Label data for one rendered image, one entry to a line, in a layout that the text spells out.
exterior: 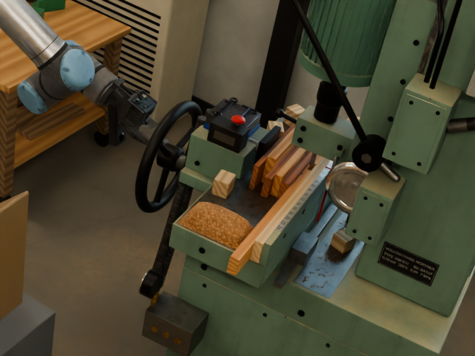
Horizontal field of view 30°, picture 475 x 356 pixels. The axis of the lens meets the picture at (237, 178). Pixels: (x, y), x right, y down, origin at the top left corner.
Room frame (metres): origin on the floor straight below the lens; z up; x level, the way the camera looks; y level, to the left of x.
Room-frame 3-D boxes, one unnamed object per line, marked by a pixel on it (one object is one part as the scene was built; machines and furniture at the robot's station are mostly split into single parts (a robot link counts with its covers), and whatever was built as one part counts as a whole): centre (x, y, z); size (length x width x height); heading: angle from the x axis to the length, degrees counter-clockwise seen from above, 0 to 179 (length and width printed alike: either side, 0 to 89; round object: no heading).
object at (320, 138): (1.64, -0.17, 1.03); 0.14 x 0.07 x 0.09; 71
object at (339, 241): (1.58, -0.26, 0.82); 0.04 x 0.04 x 0.03; 51
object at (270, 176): (1.63, -0.09, 0.93); 0.16 x 0.02 x 0.05; 161
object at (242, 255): (1.60, -0.14, 0.92); 0.67 x 0.02 x 0.04; 161
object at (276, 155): (1.69, -0.09, 0.94); 0.18 x 0.02 x 0.07; 161
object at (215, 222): (1.42, 0.02, 0.92); 0.14 x 0.09 x 0.04; 71
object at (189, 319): (1.45, 0.07, 0.58); 0.12 x 0.08 x 0.08; 71
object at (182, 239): (1.66, -0.04, 0.87); 0.61 x 0.30 x 0.06; 161
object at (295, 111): (1.89, -0.10, 0.92); 0.04 x 0.04 x 0.04; 50
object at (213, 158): (1.69, 0.04, 0.91); 0.15 x 0.14 x 0.09; 161
